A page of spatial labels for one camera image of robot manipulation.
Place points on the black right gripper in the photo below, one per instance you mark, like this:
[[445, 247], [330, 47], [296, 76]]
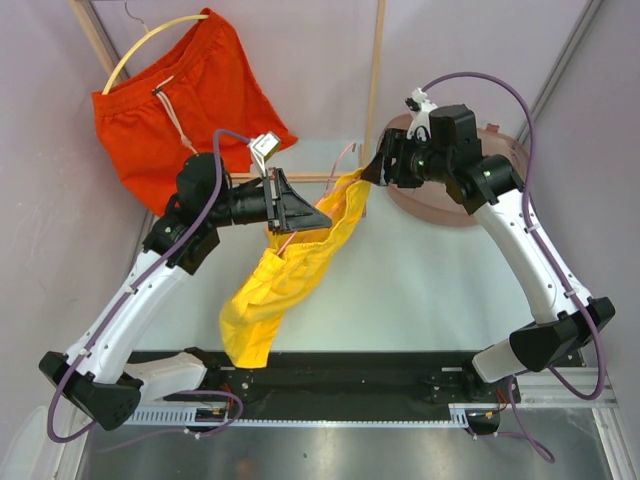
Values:
[[395, 145]]

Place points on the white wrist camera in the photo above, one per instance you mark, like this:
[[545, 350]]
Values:
[[261, 149], [420, 106]]

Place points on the orange shorts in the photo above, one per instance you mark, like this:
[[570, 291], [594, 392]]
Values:
[[152, 123]]

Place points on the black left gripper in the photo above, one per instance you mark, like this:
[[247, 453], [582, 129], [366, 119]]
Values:
[[290, 212]]

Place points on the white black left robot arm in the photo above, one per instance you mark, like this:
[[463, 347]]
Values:
[[95, 374]]

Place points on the wooden clothes rack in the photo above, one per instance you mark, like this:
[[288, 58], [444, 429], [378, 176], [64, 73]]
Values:
[[313, 60]]

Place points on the brown translucent plastic basin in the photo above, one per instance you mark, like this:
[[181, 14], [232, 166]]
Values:
[[459, 174]]

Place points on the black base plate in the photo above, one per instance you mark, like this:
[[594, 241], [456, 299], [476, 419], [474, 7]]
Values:
[[356, 383]]

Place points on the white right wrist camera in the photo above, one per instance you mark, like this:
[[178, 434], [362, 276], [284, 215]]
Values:
[[420, 106]]

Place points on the yellow shorts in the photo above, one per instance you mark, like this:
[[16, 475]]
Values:
[[289, 270]]

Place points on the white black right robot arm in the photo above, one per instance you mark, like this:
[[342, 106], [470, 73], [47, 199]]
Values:
[[565, 314]]

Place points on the pink wire hanger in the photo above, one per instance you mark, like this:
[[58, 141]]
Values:
[[329, 188]]

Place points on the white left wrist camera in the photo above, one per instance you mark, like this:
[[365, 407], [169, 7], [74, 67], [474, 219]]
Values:
[[261, 149]]

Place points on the white slotted cable duct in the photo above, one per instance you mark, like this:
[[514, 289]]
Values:
[[203, 418]]

